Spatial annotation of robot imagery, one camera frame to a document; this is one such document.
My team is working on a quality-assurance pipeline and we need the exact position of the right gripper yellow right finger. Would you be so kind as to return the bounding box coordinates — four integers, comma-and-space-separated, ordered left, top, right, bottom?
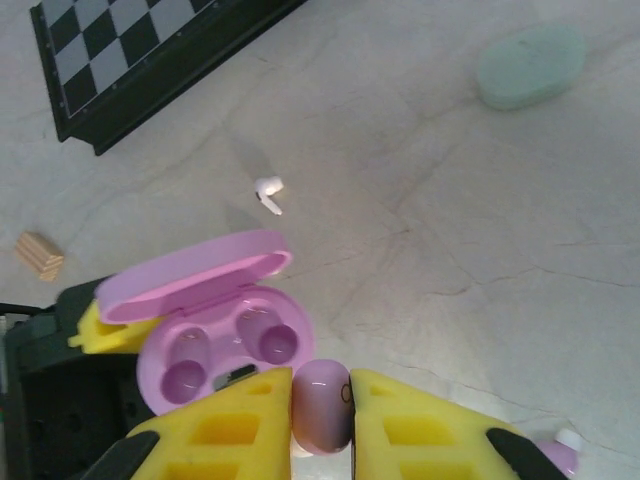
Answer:
349, 368, 569, 480

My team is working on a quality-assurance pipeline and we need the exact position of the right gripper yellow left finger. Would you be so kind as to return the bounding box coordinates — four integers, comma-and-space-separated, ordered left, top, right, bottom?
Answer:
113, 367, 294, 480

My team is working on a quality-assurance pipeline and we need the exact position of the striped wooden block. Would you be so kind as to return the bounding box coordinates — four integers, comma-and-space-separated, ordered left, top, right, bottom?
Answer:
13, 231, 65, 284

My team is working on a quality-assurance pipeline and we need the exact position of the white wireless earbud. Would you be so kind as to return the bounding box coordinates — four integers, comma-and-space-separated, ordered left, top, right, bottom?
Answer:
253, 175, 287, 217

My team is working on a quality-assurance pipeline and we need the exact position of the purple wireless earbud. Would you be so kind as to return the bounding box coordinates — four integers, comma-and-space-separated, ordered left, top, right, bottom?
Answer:
291, 359, 354, 459
537, 428, 584, 476

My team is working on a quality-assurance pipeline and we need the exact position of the purple earbud charging case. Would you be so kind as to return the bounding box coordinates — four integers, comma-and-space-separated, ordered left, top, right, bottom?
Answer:
94, 229, 317, 419

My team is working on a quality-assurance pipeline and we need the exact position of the black grey folding chessboard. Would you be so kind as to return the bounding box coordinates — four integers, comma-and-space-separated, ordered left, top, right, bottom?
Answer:
28, 0, 311, 157

